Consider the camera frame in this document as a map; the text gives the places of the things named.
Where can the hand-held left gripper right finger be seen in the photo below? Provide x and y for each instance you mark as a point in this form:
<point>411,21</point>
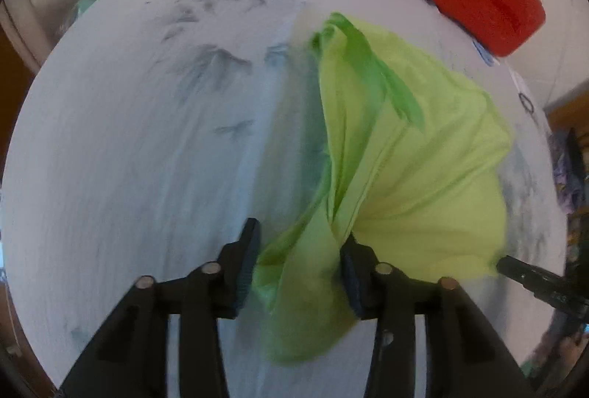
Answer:
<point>352,283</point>

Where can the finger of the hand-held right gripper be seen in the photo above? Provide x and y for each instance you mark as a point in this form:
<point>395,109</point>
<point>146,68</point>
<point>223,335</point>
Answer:
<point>529,276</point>

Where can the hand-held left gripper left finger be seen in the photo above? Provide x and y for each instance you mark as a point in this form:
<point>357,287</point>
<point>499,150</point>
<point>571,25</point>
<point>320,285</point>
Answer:
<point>251,260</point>

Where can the lime green shirt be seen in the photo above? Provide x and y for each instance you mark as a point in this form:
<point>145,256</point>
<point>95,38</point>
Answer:
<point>437,172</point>

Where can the person's right hand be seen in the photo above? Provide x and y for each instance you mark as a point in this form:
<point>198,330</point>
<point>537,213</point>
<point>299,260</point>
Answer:
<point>570,347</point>

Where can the wooden panel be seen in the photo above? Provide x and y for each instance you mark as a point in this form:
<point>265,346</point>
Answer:
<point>570,108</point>

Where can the pale curtain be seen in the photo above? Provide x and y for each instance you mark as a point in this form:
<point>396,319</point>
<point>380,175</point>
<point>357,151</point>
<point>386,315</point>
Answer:
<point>18,25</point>

